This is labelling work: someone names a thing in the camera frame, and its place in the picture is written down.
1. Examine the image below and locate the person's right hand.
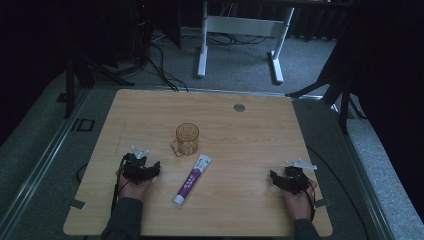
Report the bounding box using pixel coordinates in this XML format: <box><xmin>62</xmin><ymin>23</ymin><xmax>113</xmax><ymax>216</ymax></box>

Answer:
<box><xmin>281</xmin><ymin>178</ymin><xmax>318</xmax><ymax>222</ymax></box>

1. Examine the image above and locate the person's left hand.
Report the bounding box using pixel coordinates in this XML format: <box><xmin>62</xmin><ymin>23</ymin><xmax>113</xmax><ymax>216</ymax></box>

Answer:
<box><xmin>115</xmin><ymin>169</ymin><xmax>154</xmax><ymax>202</ymax></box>

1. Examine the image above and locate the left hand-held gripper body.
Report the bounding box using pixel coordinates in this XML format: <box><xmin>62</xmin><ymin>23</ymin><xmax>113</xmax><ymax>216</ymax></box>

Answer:
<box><xmin>121</xmin><ymin>145</ymin><xmax>150</xmax><ymax>185</ymax></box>

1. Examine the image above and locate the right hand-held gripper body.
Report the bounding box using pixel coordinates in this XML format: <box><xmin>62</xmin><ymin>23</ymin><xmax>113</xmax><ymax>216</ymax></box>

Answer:
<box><xmin>282</xmin><ymin>157</ymin><xmax>318</xmax><ymax>196</ymax></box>

